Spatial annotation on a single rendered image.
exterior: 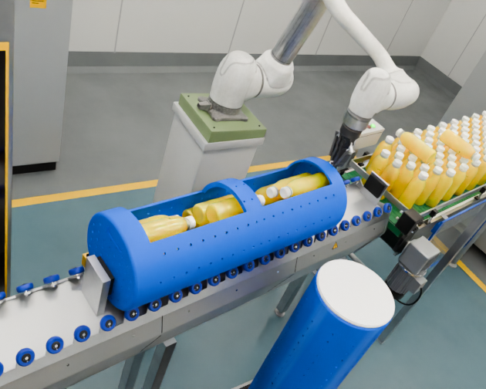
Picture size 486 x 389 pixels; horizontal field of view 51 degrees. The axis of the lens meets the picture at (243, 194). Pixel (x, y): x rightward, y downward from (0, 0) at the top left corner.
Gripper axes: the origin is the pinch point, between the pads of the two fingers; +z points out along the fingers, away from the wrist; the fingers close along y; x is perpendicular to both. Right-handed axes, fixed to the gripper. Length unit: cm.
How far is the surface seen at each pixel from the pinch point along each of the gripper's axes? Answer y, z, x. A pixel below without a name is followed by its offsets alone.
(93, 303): -41, 23, 85
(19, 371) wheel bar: -58, 27, 103
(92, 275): -38, 14, 86
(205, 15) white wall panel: 296, 69, -28
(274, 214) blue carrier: -25.8, 0.0, 31.6
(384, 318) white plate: -55, 16, -4
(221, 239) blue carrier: -36, 1, 51
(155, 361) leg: -34, 70, 58
